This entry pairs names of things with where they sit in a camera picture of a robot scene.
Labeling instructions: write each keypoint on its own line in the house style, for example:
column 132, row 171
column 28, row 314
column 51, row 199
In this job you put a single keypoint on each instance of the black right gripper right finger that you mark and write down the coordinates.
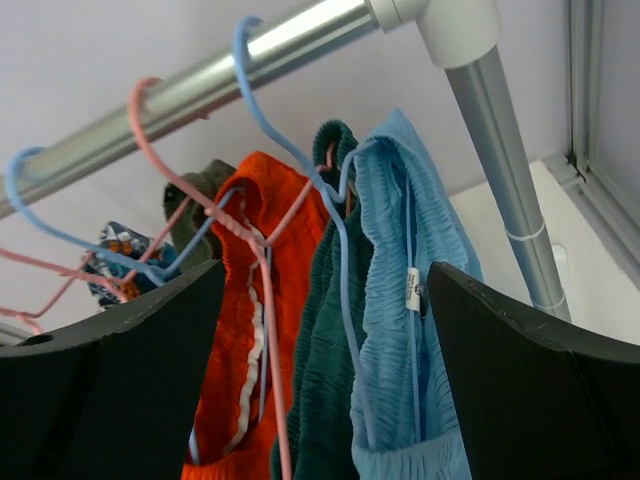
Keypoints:
column 536, row 397

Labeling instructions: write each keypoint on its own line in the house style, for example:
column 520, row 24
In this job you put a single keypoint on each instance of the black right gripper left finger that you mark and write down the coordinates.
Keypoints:
column 112, row 396

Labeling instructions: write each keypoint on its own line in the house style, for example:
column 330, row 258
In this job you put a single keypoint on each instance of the dark teal shorts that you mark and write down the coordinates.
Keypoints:
column 319, row 426

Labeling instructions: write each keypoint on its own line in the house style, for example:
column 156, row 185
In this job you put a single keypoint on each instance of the light blue shorts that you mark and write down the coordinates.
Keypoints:
column 403, row 415

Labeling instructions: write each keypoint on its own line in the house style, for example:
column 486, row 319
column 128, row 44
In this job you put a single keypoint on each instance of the silver white clothes rack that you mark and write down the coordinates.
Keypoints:
column 461, row 38

